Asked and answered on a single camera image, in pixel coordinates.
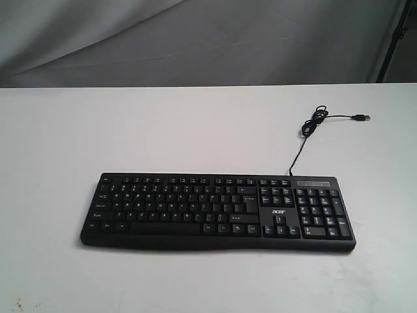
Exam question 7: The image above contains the black tripod stand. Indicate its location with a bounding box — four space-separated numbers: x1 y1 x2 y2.
376 1 416 83

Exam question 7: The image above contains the black USB cable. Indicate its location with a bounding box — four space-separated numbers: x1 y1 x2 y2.
287 104 372 177

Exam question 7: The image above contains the grey backdrop cloth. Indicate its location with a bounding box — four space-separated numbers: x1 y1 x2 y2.
1 1 405 87

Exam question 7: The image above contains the black acer keyboard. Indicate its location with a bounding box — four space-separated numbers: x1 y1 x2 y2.
80 173 356 252

